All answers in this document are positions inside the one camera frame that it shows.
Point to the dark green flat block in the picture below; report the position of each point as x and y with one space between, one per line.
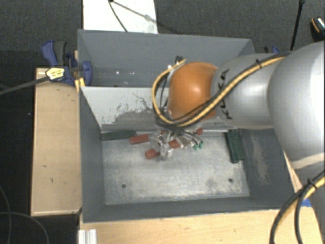
240 142
118 135
233 151

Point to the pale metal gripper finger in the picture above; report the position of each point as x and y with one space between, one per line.
166 154
155 144

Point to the grey metal bin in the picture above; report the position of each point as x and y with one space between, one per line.
177 182

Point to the pale wood flat board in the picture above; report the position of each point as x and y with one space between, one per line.
56 141

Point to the red-brown block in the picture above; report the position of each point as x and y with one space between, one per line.
139 138
151 153
199 131

